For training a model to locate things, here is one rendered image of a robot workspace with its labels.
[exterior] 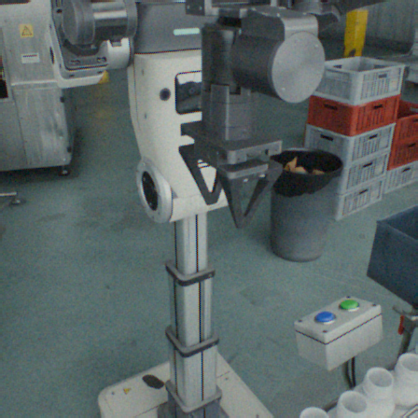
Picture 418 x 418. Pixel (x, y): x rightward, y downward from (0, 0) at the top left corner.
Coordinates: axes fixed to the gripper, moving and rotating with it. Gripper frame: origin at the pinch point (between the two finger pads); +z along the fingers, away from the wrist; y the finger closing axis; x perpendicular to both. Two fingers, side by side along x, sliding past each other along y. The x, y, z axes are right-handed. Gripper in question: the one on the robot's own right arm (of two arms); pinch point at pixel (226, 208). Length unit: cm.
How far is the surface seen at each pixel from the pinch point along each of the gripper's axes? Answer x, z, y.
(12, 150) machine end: 16, 110, -359
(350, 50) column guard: 795, 116, -676
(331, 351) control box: 19.7, 30.6, 3.2
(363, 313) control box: 28.1, 27.5, 1.8
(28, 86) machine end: 37, 54, -349
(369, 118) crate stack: 230, 63, -159
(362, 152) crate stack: 226, 88, -158
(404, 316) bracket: 39, 32, 4
